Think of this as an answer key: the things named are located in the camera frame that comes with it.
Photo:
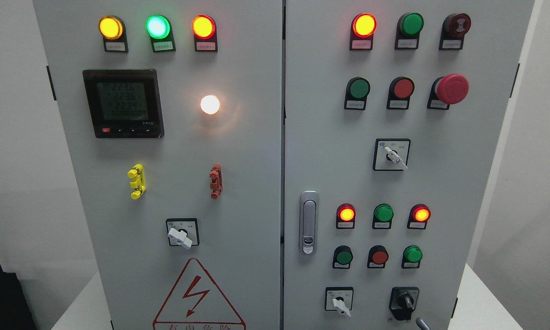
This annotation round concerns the black rotary knob switch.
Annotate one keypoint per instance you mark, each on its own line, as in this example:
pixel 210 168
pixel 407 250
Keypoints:
pixel 403 302

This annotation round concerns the grey electrical control cabinet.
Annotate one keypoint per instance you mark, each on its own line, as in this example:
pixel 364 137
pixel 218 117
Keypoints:
pixel 280 73

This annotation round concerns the red terminal connector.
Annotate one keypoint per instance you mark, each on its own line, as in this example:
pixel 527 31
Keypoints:
pixel 216 184

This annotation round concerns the red indicator light lower left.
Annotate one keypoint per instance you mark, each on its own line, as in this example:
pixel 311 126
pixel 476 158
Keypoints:
pixel 345 216

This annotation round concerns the white glowing indicator light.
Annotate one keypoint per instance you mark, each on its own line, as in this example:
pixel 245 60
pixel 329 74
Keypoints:
pixel 210 104

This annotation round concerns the green push button lower left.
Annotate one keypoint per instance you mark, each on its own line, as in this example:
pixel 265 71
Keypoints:
pixel 342 257

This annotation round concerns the green push button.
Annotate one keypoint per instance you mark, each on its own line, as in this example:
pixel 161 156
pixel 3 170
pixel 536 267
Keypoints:
pixel 342 257
pixel 411 257
pixel 357 90

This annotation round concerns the green push button upper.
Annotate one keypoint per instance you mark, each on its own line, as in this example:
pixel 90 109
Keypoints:
pixel 357 90

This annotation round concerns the green indicator light lower middle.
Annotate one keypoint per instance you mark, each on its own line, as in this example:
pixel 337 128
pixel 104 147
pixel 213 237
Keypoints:
pixel 382 217

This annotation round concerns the red push button lower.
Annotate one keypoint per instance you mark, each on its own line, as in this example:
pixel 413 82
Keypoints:
pixel 377 257

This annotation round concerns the red push button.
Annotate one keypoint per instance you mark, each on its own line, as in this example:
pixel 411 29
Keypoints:
pixel 399 94
pixel 377 257

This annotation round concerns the yellow terminal connector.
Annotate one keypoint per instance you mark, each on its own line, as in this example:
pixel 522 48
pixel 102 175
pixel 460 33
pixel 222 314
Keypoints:
pixel 137 181

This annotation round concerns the red push button upper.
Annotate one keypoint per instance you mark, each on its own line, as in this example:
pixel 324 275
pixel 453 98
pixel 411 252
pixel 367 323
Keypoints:
pixel 399 94

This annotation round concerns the red indicator light lower right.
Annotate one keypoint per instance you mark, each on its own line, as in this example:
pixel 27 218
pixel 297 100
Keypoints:
pixel 418 217

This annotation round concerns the red indicator light left door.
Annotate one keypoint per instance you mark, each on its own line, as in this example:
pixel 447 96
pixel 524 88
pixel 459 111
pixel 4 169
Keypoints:
pixel 205 34

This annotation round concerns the red high voltage warning sticker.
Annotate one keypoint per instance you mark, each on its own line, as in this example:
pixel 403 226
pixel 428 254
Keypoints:
pixel 196 302

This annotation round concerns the black digital power meter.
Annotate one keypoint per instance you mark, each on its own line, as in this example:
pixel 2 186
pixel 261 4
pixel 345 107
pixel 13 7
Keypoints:
pixel 124 103

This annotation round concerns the green push button lower right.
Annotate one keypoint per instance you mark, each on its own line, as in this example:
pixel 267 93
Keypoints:
pixel 411 257

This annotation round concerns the red indicator light top right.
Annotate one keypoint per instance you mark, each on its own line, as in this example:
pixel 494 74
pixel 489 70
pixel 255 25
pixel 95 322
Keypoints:
pixel 362 30

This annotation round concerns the lit green indicator light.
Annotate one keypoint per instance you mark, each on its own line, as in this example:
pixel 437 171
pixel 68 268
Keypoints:
pixel 160 33

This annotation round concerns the red emergency stop button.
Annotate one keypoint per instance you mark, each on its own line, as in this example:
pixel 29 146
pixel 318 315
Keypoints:
pixel 446 91

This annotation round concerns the green indicator light top right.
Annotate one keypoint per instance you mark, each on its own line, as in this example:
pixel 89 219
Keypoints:
pixel 408 31

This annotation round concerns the yellow indicator light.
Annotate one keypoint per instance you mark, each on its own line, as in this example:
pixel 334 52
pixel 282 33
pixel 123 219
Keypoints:
pixel 113 32

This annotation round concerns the black red buzzer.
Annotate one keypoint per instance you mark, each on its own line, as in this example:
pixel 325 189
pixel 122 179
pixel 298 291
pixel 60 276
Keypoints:
pixel 454 28

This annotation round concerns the black device with antenna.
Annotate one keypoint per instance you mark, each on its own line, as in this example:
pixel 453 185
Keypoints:
pixel 14 310

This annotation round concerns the silver door latch handle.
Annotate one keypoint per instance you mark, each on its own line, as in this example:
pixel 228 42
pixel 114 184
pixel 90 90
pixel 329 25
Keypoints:
pixel 309 202

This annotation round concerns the white-handled selector switch left door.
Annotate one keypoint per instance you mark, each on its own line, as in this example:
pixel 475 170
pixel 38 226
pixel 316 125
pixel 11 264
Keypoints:
pixel 183 233

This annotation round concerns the white-handled selector switch upper right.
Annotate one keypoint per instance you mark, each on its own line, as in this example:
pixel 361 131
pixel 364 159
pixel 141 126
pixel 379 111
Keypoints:
pixel 391 154

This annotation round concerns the white-handled selector switch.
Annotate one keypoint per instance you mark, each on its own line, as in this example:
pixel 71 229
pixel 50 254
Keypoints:
pixel 391 154
pixel 339 299

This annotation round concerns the white-handled selector switch lower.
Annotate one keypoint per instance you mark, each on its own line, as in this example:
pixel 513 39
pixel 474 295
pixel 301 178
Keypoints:
pixel 339 299

